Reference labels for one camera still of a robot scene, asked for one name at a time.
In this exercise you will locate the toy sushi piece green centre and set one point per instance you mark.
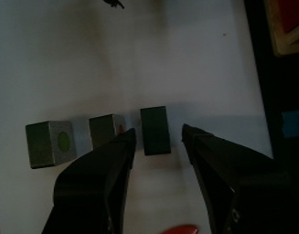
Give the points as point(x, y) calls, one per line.
point(51, 144)

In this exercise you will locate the red plate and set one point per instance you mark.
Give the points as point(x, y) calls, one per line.
point(180, 229)

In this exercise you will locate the white cutting board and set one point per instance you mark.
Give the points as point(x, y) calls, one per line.
point(175, 61)

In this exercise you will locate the toy sushi piece dark wrap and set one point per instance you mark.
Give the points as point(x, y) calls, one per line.
point(155, 131)

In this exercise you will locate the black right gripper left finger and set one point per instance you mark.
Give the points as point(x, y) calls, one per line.
point(94, 182)

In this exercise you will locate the toy sushi piece orange centre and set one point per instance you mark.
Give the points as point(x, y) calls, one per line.
point(102, 131)

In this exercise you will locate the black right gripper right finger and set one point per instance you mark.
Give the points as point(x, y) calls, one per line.
point(245, 189)

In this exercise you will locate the red wooden box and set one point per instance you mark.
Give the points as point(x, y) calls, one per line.
point(287, 27)

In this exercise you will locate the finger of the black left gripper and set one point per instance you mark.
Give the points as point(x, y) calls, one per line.
point(114, 3)

